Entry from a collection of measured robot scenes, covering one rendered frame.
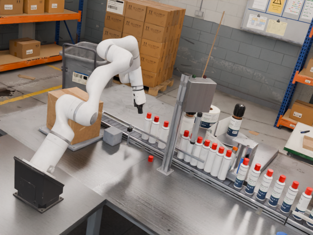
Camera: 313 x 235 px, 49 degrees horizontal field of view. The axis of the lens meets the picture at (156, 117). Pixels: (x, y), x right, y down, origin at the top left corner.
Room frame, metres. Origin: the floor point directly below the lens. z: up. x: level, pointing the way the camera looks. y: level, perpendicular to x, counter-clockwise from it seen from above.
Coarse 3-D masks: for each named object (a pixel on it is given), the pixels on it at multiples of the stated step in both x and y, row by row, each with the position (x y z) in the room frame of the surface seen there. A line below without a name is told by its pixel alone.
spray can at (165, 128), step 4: (164, 124) 2.11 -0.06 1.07; (168, 124) 2.12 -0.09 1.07; (164, 128) 2.10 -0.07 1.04; (168, 128) 2.12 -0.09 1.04; (164, 132) 2.10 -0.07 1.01; (160, 136) 2.11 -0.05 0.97; (164, 136) 2.10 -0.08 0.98; (164, 140) 2.10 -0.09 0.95; (160, 144) 2.10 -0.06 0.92; (164, 144) 2.11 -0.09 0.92; (160, 148) 2.10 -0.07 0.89
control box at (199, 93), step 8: (192, 80) 1.90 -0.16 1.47; (200, 80) 1.93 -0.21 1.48; (208, 80) 1.96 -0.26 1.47; (192, 88) 1.87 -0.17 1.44; (200, 88) 1.89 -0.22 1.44; (208, 88) 1.91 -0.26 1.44; (184, 96) 1.90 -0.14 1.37; (192, 96) 1.88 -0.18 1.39; (200, 96) 1.90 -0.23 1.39; (208, 96) 1.92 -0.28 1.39; (184, 104) 1.88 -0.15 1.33; (192, 104) 1.88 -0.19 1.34; (200, 104) 1.90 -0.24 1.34; (208, 104) 1.93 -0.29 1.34; (208, 112) 1.93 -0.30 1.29
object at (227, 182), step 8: (104, 120) 2.37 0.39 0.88; (112, 120) 2.40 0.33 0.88; (120, 128) 2.29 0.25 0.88; (136, 136) 2.22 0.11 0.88; (152, 144) 2.15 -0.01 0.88; (176, 152) 2.10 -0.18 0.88; (224, 184) 1.82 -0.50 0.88; (232, 184) 1.84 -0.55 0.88; (240, 192) 1.77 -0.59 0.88; (256, 200) 1.72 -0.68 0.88; (264, 200) 1.73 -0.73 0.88; (272, 208) 1.67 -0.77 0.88; (288, 216) 1.63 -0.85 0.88
